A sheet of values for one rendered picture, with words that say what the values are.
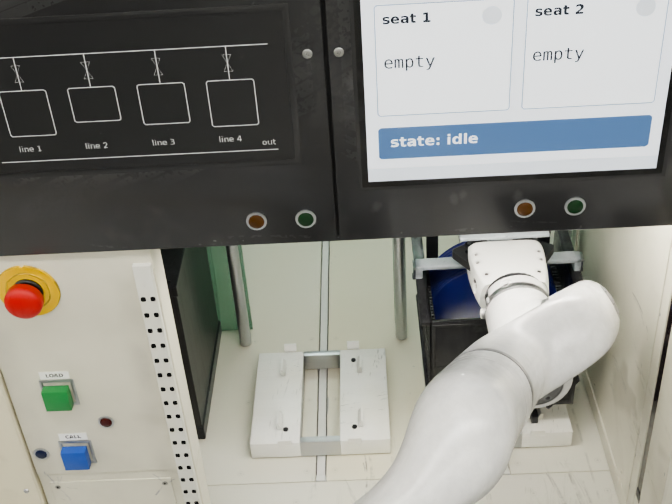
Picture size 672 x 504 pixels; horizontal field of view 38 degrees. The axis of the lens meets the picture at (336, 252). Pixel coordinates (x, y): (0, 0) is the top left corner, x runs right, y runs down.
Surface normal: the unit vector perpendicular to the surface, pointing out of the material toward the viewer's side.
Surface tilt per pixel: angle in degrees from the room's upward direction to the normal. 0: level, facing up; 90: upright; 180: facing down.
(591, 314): 42
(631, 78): 90
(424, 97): 90
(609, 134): 90
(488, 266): 8
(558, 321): 37
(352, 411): 0
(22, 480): 90
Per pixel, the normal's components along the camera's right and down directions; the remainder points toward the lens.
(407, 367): -0.06, -0.81
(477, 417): 0.32, -0.40
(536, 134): 0.00, 0.58
